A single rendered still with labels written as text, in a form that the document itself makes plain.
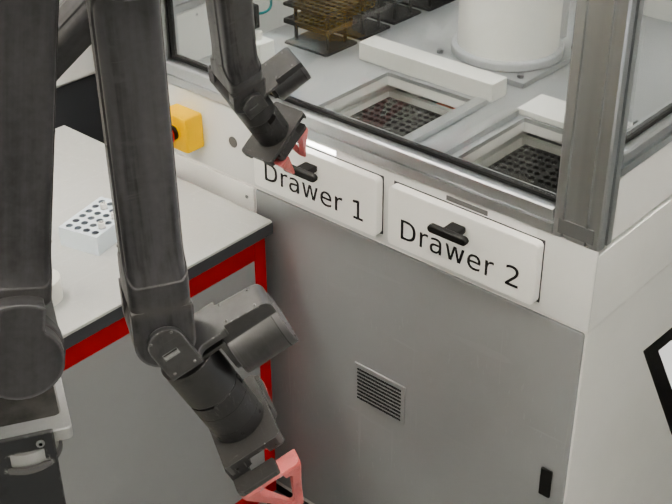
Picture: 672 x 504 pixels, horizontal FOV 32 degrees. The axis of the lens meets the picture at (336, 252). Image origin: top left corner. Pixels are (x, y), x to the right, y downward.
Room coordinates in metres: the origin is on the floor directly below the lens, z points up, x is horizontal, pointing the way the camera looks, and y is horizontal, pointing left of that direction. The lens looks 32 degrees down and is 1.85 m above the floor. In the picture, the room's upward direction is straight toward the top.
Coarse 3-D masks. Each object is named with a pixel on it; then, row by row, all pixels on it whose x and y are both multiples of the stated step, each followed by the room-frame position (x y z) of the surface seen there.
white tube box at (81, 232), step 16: (96, 208) 1.84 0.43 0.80; (112, 208) 1.84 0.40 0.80; (64, 224) 1.79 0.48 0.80; (80, 224) 1.79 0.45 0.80; (96, 224) 1.79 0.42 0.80; (112, 224) 1.79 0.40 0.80; (64, 240) 1.77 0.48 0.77; (80, 240) 1.76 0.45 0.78; (96, 240) 1.74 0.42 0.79; (112, 240) 1.78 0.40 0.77
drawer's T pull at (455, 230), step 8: (432, 224) 1.58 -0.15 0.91; (448, 224) 1.59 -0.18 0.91; (456, 224) 1.58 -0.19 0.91; (432, 232) 1.58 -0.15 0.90; (440, 232) 1.57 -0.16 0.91; (448, 232) 1.56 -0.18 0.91; (456, 232) 1.56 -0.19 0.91; (464, 232) 1.57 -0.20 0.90; (456, 240) 1.55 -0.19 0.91; (464, 240) 1.54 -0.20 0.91
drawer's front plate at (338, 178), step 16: (256, 160) 1.89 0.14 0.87; (304, 160) 1.81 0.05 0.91; (320, 160) 1.78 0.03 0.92; (336, 160) 1.77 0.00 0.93; (256, 176) 1.89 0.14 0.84; (272, 176) 1.86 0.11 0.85; (288, 176) 1.83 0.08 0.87; (320, 176) 1.78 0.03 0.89; (336, 176) 1.76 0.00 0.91; (352, 176) 1.73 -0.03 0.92; (368, 176) 1.71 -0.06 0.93; (288, 192) 1.83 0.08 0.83; (320, 192) 1.78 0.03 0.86; (336, 192) 1.76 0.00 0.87; (352, 192) 1.73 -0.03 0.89; (368, 192) 1.71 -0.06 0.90; (320, 208) 1.78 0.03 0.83; (352, 208) 1.73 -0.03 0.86; (368, 208) 1.71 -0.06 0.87; (352, 224) 1.73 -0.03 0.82; (368, 224) 1.71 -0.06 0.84
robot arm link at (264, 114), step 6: (276, 96) 1.65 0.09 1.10; (270, 102) 1.66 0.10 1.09; (270, 108) 1.65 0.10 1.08; (240, 114) 1.63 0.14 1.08; (258, 114) 1.63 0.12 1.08; (264, 114) 1.64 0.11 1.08; (270, 114) 1.65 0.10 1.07; (246, 120) 1.64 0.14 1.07; (252, 120) 1.63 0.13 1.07; (258, 120) 1.63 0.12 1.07; (264, 120) 1.64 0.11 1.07; (252, 126) 1.64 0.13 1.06
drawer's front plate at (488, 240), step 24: (408, 192) 1.66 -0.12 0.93; (408, 216) 1.65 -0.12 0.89; (432, 216) 1.62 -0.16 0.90; (456, 216) 1.59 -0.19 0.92; (480, 216) 1.58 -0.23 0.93; (432, 240) 1.62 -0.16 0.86; (480, 240) 1.56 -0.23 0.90; (504, 240) 1.53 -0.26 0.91; (528, 240) 1.51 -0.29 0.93; (456, 264) 1.59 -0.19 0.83; (480, 264) 1.56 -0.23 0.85; (504, 264) 1.53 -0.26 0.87; (528, 264) 1.50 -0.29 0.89; (504, 288) 1.52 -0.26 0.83; (528, 288) 1.50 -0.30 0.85
